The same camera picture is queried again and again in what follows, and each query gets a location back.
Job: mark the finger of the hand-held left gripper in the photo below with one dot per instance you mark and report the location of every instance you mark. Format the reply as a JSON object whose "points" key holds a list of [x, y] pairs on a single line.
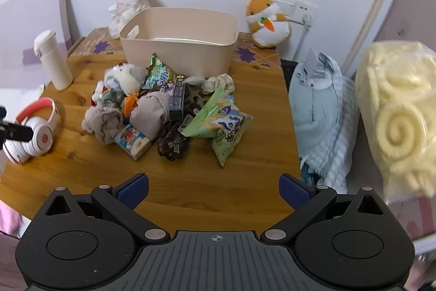
{"points": [[17, 131]]}

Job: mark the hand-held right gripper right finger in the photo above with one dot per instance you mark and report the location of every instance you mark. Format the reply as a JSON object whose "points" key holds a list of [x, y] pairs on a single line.
{"points": [[289, 190]]}

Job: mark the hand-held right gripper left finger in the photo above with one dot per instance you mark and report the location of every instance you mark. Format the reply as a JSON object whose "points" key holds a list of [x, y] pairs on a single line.
{"points": [[136, 188]]}

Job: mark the dark candy bag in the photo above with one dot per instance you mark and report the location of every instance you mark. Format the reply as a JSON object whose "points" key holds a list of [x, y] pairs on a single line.
{"points": [[173, 144]]}

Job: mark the large green snack bag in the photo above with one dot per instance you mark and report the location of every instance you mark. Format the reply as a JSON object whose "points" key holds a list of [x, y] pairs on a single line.
{"points": [[221, 122]]}

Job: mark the small white plush toy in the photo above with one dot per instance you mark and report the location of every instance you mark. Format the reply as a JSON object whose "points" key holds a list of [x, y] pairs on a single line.
{"points": [[124, 76]]}

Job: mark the white hair scrunchie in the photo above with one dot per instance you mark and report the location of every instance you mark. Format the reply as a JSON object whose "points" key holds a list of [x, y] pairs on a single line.
{"points": [[221, 83]]}

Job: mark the beige plastic storage basket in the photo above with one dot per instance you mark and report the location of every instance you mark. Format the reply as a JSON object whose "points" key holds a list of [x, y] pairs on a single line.
{"points": [[177, 55]]}

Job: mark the pink and white headphones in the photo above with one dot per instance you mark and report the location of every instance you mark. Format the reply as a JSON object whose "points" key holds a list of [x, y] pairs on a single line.
{"points": [[39, 134]]}

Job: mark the small colourful cartoon box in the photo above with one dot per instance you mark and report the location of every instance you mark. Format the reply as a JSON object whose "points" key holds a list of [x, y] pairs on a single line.
{"points": [[131, 141]]}

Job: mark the wooden desk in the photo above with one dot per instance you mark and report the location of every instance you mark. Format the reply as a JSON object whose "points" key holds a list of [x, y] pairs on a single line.
{"points": [[85, 158]]}

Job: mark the grey sock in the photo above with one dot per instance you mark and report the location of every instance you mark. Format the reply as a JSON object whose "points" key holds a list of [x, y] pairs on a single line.
{"points": [[102, 124]]}

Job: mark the white thermos bottle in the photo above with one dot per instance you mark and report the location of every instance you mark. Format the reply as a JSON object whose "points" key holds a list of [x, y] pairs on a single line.
{"points": [[54, 62]]}

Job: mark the light blue pillow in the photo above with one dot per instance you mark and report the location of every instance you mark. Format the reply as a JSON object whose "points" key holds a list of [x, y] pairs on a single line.
{"points": [[316, 113]]}

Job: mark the pink cloth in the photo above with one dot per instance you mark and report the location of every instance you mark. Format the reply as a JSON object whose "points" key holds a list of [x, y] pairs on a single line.
{"points": [[8, 217]]}

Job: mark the green patterned cloth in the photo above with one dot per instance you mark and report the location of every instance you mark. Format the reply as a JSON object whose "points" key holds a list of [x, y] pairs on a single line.
{"points": [[107, 98]]}

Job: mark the black rectangular box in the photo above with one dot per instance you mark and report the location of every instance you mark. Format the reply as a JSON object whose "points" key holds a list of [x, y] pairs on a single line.
{"points": [[177, 100]]}

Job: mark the dark brown patterned cloth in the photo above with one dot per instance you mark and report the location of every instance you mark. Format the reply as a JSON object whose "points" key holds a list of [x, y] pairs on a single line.
{"points": [[195, 100]]}

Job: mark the small green snack bag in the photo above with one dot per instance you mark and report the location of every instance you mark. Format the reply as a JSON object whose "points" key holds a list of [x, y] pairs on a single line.
{"points": [[156, 72]]}

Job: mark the pale purple board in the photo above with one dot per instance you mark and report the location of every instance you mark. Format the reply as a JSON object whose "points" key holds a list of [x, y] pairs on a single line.
{"points": [[30, 11]]}

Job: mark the white paper tag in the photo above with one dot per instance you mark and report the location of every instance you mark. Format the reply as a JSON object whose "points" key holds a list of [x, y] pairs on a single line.
{"points": [[310, 61]]}

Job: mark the orange hamster plush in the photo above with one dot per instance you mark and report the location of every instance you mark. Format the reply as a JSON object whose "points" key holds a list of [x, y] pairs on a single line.
{"points": [[269, 25]]}

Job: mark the white plush rabbit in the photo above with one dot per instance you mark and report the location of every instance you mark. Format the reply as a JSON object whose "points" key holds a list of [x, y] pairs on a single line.
{"points": [[127, 1]]}

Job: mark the white wall socket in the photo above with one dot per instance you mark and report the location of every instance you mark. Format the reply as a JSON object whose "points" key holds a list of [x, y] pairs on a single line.
{"points": [[299, 8]]}

